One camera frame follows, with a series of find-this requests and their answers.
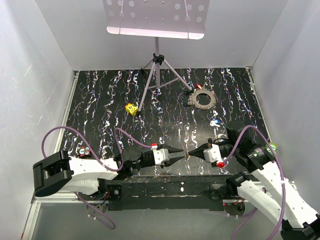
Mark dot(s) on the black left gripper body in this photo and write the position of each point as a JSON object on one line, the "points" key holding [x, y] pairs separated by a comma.
{"points": [[146, 162]]}

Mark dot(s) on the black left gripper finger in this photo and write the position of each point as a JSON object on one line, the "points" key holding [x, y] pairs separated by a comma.
{"points": [[171, 161], [171, 150]]}

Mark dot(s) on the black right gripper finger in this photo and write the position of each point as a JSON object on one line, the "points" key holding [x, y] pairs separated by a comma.
{"points": [[199, 153], [211, 142]]}

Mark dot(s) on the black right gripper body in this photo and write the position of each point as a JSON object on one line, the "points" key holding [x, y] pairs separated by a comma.
{"points": [[227, 147]]}

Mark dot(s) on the metal key ring disc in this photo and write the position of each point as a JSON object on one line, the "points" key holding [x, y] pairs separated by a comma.
{"points": [[202, 99]]}

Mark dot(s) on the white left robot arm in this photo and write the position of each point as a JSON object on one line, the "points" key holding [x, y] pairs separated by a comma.
{"points": [[61, 172]]}

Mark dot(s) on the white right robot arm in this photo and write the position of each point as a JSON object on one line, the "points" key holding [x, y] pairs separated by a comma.
{"points": [[277, 199]]}

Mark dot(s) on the blue tag key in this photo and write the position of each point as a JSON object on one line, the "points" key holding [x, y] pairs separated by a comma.
{"points": [[215, 123]]}

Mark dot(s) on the yellow toy block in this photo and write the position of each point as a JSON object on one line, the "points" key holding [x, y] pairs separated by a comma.
{"points": [[131, 109]]}

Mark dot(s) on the green toy block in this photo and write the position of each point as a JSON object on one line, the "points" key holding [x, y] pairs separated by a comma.
{"points": [[271, 147]]}

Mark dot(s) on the black tag key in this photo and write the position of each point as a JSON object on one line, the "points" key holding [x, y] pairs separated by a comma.
{"points": [[187, 93]]}

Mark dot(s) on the red owl toy block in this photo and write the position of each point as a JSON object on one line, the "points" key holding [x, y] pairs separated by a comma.
{"points": [[83, 152]]}

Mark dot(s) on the lilac music stand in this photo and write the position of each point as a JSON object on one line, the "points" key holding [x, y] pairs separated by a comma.
{"points": [[174, 19]]}

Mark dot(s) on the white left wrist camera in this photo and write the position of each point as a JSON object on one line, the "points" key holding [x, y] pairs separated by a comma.
{"points": [[160, 153]]}

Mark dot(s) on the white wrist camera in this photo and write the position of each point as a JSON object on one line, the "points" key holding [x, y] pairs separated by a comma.
{"points": [[160, 153], [213, 156]]}

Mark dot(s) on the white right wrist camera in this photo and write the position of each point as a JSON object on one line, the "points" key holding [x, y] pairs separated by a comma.
{"points": [[213, 156]]}

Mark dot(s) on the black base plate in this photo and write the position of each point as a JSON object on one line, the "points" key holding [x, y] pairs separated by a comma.
{"points": [[160, 192]]}

